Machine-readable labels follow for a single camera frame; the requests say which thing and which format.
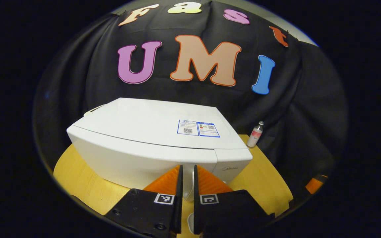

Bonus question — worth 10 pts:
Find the clear bottle with pink label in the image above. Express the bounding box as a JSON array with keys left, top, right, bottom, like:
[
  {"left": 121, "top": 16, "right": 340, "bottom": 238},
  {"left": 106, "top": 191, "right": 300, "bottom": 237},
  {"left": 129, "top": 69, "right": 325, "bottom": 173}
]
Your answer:
[{"left": 246, "top": 121, "right": 264, "bottom": 148}]

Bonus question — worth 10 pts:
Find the black backdrop cloth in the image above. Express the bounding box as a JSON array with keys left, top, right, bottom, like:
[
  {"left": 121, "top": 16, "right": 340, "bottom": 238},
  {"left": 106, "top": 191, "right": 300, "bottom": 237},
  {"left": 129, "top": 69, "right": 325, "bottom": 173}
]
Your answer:
[{"left": 33, "top": 0, "right": 348, "bottom": 205}]

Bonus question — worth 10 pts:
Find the white microwave oven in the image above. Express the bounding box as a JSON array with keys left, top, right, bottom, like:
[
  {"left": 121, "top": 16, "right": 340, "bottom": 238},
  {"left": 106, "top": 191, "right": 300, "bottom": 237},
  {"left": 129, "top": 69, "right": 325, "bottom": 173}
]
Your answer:
[{"left": 66, "top": 97, "right": 253, "bottom": 202}]

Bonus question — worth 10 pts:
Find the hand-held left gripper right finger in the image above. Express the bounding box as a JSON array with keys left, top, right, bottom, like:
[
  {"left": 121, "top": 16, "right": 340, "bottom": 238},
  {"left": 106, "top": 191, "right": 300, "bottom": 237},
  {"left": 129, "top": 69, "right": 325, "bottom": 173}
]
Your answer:
[{"left": 193, "top": 165, "right": 275, "bottom": 237}]

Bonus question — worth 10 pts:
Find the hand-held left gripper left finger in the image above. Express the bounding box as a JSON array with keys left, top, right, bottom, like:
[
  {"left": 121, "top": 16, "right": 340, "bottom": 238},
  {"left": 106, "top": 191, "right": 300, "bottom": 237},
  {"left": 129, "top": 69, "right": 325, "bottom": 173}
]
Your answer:
[{"left": 104, "top": 165, "right": 183, "bottom": 238}]

